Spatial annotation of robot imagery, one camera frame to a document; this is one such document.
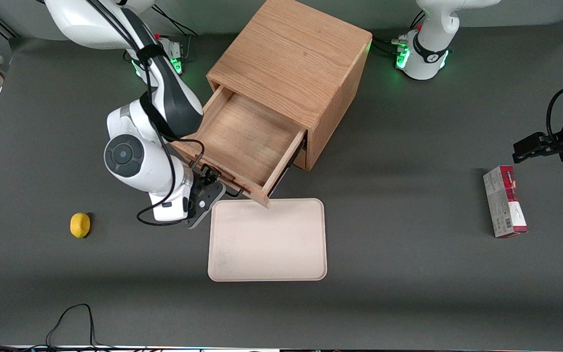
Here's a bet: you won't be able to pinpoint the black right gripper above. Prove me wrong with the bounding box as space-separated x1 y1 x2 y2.
189 165 224 216

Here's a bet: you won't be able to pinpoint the long black drawer handle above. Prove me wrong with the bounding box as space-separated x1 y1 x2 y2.
220 181 246 199

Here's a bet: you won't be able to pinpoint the wooden drawer with long handle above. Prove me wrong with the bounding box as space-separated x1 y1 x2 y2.
169 86 307 209

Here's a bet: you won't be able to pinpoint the oak wooden drawer cabinet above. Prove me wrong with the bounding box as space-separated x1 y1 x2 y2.
207 0 373 172

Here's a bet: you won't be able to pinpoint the grey and red carton box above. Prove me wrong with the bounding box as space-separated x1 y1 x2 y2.
483 165 528 239

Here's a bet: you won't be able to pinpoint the beige rectangular tray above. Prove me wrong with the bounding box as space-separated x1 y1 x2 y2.
208 198 327 282

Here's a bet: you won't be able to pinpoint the yellow lemon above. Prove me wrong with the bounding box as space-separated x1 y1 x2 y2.
70 212 91 239

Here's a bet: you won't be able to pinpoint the dark grey table mat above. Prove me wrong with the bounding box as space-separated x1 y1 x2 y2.
0 20 563 349

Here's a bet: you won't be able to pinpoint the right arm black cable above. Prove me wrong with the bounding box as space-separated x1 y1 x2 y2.
86 0 206 227

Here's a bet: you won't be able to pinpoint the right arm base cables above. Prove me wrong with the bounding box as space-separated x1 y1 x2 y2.
152 4 199 63

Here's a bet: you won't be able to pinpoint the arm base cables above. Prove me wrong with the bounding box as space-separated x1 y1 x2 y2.
372 10 426 57
152 4 199 63

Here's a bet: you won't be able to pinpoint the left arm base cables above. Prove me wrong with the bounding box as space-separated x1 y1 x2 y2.
372 10 426 57

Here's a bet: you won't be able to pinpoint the thin black cable loop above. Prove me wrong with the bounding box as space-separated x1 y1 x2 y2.
0 303 116 352

